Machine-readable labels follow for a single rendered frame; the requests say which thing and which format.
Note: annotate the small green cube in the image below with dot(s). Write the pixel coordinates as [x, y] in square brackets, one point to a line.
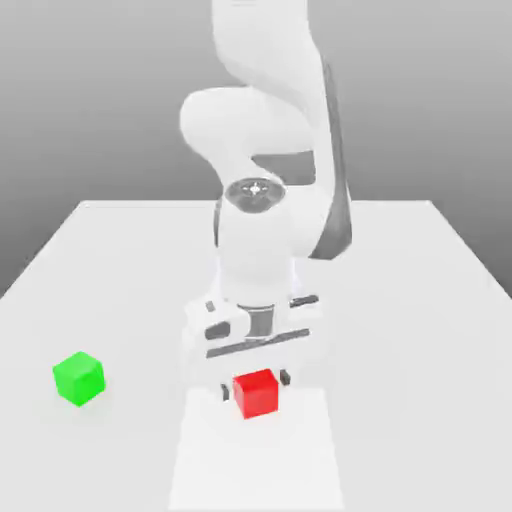
[78, 379]

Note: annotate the small red cube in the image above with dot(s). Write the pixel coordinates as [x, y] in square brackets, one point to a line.
[256, 394]

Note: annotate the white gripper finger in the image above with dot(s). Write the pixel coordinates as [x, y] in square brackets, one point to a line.
[225, 392]
[284, 377]

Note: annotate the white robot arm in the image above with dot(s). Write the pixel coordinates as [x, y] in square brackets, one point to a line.
[256, 248]

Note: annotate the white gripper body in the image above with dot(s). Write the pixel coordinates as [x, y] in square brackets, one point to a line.
[260, 356]

